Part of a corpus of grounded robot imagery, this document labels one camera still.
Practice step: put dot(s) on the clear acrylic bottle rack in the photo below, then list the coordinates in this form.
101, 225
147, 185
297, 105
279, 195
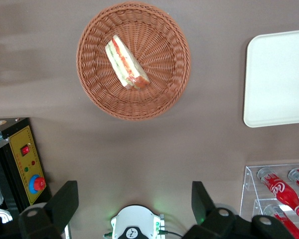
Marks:
249, 174

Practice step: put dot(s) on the triangular sandwich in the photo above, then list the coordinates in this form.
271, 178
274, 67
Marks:
124, 62

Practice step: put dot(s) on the brown round wicker basket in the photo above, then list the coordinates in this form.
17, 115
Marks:
164, 37

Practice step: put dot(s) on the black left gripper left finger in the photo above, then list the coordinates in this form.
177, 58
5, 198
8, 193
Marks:
57, 209

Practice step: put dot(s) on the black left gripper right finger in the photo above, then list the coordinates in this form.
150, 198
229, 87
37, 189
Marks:
209, 219

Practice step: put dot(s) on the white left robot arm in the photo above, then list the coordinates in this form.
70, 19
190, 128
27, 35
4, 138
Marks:
135, 219

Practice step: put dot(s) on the cream plastic tray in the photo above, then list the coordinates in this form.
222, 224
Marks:
276, 79

